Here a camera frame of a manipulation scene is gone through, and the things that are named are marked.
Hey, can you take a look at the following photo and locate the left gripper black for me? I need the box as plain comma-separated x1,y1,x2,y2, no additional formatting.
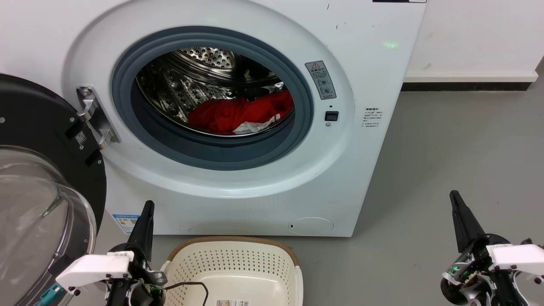
106,201,167,306

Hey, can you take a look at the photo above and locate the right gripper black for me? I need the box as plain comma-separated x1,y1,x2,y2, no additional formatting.
440,190,523,306

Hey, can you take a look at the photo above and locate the red garment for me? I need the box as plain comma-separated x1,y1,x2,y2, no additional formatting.
188,90,295,136

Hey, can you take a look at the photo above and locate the cream perforated laundry basket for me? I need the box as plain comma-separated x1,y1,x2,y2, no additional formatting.
161,236,304,306

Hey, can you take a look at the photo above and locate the open washer door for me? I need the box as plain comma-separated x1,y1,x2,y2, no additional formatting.
0,73,107,306

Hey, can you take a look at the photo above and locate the blue energy label sticker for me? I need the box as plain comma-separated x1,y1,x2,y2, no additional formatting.
112,214,141,234

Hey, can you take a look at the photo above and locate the grey rubber door gasket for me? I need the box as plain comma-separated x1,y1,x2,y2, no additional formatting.
111,26,314,171

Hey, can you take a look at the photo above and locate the white front-load washing machine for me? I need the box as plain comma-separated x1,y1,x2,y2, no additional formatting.
0,0,428,237

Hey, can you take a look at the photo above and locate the silver metal door hinge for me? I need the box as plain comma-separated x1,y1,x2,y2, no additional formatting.
76,86,121,150

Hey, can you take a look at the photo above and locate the white text label sticker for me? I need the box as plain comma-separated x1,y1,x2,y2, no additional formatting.
362,106,382,129

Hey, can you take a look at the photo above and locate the white and black baseboard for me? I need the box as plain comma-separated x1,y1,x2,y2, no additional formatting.
402,70,538,92

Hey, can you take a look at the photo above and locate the round white filter cover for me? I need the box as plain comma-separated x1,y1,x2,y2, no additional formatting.
289,217,334,236

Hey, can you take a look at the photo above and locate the perforated stainless steel drum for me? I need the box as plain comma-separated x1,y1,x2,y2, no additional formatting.
136,47,295,136

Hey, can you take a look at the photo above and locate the grey warning sticker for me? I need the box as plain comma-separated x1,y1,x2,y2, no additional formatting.
305,60,337,100

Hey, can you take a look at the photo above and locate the thin black cable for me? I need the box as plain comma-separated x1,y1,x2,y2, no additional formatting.
164,281,210,306

